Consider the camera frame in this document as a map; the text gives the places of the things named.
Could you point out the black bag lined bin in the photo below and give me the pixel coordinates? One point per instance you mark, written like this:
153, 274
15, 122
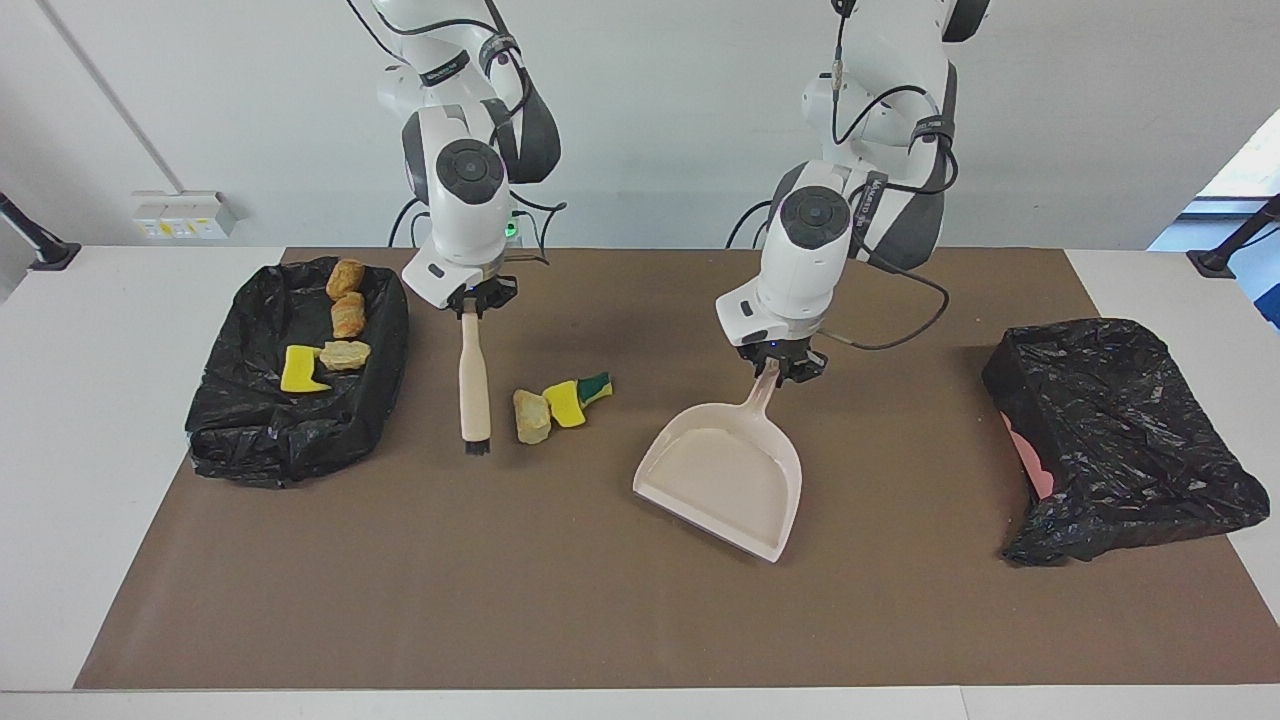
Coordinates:
300, 430

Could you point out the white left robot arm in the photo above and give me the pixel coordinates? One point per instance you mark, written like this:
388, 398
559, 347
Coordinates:
800, 270

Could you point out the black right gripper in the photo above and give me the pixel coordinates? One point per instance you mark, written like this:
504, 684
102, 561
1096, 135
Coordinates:
487, 293

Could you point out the brown table mat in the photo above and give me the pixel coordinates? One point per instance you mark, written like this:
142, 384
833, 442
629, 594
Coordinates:
600, 620

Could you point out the black clamp stand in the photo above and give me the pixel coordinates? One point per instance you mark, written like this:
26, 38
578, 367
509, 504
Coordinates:
1225, 255
45, 250

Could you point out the black trash bag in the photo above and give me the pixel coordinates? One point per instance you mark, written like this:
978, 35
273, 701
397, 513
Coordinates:
1130, 430

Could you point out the beige crumbly trash chunk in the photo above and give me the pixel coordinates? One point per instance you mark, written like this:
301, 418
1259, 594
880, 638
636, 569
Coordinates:
345, 355

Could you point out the beige layered trash chunk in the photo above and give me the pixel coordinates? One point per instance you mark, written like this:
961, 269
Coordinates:
531, 417

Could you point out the white wall socket box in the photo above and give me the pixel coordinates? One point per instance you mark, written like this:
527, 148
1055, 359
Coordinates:
180, 215

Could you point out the beige plastic dustpan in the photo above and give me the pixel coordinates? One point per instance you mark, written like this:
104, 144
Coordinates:
720, 480

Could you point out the brown round bread piece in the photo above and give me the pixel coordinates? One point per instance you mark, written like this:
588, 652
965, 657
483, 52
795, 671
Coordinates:
345, 278

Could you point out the notched yellow sponge piece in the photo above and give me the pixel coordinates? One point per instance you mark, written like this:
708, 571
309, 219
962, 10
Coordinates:
300, 372

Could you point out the green and yellow sponge piece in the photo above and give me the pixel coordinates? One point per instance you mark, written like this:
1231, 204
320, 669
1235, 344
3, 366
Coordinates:
596, 388

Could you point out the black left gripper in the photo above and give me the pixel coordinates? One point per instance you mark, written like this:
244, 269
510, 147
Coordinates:
780, 350

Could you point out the pink plastic bin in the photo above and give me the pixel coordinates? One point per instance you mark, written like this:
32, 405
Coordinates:
1030, 460

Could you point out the beige hand brush black bristles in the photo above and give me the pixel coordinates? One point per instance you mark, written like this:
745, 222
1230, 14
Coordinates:
474, 380

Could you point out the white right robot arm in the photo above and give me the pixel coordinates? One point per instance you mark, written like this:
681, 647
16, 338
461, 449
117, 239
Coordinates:
465, 230

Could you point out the orange striped trash piece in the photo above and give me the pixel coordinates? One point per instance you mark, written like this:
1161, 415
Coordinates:
348, 316

